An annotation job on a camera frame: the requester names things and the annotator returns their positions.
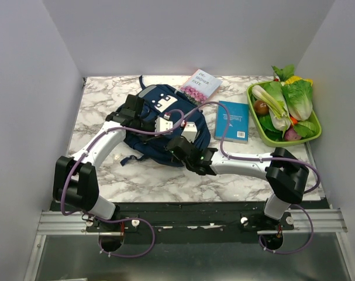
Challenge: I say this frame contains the navy blue student backpack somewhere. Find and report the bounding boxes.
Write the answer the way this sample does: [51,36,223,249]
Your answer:
[120,76,211,167]

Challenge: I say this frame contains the white book with pink roses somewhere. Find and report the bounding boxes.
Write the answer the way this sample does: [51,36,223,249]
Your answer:
[180,69,222,105]

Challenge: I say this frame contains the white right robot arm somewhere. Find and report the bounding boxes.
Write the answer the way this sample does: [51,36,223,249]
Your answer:
[167,136,309,229]

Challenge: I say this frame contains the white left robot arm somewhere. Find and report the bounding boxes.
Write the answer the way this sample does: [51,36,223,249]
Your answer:
[53,95,154,231]

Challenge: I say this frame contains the teal blue hardcover book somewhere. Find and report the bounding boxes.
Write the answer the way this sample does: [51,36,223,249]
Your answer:
[214,101,249,143]

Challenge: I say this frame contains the green plastic vegetable tray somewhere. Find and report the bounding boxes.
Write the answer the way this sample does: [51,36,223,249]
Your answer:
[247,79,322,147]

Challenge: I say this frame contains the brown round fruit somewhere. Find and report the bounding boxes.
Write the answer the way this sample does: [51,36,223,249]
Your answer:
[253,100,269,116]

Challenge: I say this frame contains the purple onion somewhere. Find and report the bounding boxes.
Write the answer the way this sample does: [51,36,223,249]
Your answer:
[284,127,302,142]

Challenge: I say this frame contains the white green bok choy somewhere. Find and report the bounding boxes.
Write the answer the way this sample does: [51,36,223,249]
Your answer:
[251,81,291,133]

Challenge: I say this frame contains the green lettuce head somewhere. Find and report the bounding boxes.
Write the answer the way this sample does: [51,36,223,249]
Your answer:
[282,80,313,121]

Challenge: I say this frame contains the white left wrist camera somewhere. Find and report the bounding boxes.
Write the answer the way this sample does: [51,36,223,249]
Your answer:
[155,113,174,135]

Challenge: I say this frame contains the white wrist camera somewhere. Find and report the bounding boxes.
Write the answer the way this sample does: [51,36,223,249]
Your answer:
[181,122,198,143]
[155,113,174,135]

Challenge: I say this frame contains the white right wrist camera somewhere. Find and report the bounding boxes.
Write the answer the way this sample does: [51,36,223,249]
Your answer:
[181,122,198,143]

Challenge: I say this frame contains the black mounting rail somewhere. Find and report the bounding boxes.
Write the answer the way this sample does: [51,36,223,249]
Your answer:
[58,202,294,245]

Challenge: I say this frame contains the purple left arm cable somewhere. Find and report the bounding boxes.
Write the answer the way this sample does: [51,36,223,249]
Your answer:
[61,109,186,259]

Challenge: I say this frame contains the aluminium frame rail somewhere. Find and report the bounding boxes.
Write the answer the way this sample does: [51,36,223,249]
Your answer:
[23,210,99,281]

